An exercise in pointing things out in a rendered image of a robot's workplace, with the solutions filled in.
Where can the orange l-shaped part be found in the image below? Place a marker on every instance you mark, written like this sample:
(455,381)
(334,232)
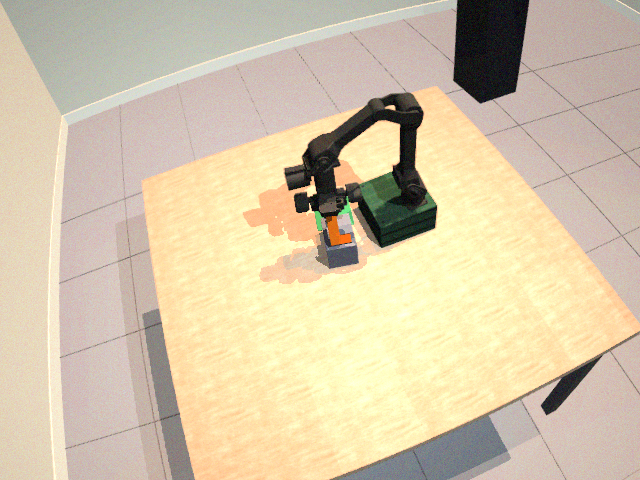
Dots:
(335,237)

